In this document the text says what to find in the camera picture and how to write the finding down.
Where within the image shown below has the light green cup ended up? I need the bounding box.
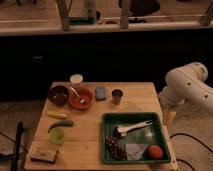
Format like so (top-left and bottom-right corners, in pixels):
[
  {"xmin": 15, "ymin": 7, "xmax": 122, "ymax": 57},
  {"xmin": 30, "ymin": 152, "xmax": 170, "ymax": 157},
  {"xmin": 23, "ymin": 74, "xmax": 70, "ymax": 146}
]
[{"xmin": 48, "ymin": 128, "xmax": 64, "ymax": 145}]

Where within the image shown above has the black office chair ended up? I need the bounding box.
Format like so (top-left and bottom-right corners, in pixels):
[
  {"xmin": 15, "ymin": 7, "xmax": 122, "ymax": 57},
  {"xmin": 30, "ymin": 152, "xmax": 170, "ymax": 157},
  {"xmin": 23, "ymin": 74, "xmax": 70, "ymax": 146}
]
[{"xmin": 121, "ymin": 0, "xmax": 160, "ymax": 23}]

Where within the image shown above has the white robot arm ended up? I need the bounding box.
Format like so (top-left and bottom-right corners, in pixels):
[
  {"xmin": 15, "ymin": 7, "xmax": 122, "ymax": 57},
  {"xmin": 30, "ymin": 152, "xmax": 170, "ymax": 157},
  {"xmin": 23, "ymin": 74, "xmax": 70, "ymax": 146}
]
[{"xmin": 158, "ymin": 62, "xmax": 213, "ymax": 115}]

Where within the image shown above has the white cup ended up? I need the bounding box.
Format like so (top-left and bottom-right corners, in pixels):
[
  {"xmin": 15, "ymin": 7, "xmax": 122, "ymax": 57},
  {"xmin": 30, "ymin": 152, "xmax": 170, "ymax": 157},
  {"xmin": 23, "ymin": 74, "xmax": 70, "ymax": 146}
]
[{"xmin": 70, "ymin": 74, "xmax": 83, "ymax": 88}]

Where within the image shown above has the grey folded cloth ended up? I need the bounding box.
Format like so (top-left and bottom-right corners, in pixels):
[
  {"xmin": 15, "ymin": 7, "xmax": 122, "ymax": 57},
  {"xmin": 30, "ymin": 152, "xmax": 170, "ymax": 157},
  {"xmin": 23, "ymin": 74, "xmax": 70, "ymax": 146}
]
[{"xmin": 125, "ymin": 144, "xmax": 148, "ymax": 160}]

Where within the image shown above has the orange fruit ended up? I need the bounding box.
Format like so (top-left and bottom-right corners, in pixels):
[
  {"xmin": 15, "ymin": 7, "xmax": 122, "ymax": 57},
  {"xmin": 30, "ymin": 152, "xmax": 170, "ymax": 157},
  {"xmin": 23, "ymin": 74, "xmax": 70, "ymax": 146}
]
[{"xmin": 148, "ymin": 145, "xmax": 163, "ymax": 160}]

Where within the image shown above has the bunch of dark grapes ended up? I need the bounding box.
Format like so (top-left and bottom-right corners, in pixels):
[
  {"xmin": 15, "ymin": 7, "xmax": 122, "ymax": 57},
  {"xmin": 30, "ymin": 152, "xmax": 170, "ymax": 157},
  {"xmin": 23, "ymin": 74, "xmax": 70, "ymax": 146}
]
[{"xmin": 106, "ymin": 137, "xmax": 127, "ymax": 160}]

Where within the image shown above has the brown wooden block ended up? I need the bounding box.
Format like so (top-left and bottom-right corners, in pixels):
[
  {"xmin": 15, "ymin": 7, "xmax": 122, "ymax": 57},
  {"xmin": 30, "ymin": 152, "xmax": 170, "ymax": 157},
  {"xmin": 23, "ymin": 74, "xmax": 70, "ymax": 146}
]
[{"xmin": 30, "ymin": 147, "xmax": 59, "ymax": 164}]

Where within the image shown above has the black cable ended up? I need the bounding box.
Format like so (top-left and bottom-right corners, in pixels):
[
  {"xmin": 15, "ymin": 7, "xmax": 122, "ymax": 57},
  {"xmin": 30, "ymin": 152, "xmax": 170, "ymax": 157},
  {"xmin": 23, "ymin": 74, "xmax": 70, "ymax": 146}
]
[{"xmin": 169, "ymin": 132, "xmax": 213, "ymax": 171}]

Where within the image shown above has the green plastic tray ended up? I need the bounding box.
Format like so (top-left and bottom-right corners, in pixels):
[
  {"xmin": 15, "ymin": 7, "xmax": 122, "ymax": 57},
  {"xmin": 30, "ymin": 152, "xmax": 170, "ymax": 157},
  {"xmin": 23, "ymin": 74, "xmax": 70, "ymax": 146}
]
[{"xmin": 101, "ymin": 112, "xmax": 171, "ymax": 165}]

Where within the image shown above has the metal spoon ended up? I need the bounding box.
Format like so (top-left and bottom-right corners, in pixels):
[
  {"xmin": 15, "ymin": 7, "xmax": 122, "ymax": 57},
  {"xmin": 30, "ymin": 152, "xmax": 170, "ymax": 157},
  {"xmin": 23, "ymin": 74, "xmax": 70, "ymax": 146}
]
[{"xmin": 69, "ymin": 86, "xmax": 85, "ymax": 104}]

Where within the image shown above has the dark metal cup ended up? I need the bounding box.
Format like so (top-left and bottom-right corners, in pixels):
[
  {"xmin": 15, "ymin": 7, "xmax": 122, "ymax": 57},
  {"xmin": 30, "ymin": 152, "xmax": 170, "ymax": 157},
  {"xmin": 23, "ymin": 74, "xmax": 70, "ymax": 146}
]
[{"xmin": 112, "ymin": 89, "xmax": 123, "ymax": 105}]

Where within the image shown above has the white dish brush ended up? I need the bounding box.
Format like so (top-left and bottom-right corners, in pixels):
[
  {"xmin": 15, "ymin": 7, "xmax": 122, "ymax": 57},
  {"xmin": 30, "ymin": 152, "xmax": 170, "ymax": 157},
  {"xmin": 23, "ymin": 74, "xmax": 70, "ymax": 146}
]
[{"xmin": 113, "ymin": 120, "xmax": 152, "ymax": 138}]

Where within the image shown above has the yellow banana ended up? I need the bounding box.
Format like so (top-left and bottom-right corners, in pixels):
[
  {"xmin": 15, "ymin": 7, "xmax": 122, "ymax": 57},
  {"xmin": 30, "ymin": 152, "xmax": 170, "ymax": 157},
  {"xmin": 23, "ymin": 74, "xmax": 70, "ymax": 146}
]
[{"xmin": 46, "ymin": 111, "xmax": 67, "ymax": 119}]

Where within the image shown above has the green cucumber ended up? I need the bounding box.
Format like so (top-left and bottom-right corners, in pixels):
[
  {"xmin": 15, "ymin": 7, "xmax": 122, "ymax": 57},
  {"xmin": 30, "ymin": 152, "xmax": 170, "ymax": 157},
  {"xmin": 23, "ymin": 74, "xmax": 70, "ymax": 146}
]
[{"xmin": 48, "ymin": 120, "xmax": 74, "ymax": 133}]

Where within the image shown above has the orange bowl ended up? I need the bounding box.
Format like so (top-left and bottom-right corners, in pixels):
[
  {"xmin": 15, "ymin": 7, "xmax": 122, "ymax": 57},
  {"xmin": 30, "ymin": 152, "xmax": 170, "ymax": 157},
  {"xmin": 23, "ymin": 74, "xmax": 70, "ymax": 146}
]
[{"xmin": 68, "ymin": 88, "xmax": 93, "ymax": 110}]

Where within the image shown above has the dark brown bowl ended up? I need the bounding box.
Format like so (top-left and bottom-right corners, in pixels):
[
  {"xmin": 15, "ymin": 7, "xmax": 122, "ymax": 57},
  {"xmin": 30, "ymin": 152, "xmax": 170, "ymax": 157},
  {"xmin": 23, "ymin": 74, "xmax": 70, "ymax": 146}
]
[{"xmin": 47, "ymin": 85, "xmax": 68, "ymax": 106}]

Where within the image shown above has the black pole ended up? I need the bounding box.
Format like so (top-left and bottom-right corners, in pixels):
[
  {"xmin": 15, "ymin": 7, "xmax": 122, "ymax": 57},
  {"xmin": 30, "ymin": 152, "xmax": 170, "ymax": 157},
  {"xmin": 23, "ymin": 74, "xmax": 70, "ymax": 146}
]
[{"xmin": 10, "ymin": 122, "xmax": 24, "ymax": 171}]

